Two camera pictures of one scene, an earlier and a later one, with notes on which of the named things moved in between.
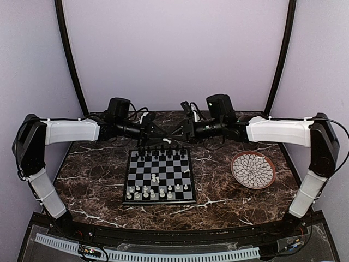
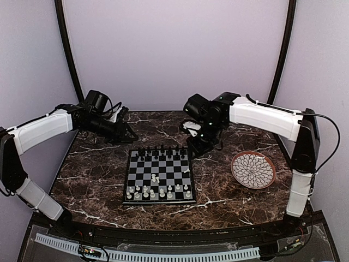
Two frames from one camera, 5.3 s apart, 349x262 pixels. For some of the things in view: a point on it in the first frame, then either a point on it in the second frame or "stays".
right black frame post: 290,23 stays
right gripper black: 190,131 to 198,149
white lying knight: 154,178 stays
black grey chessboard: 159,176 stays
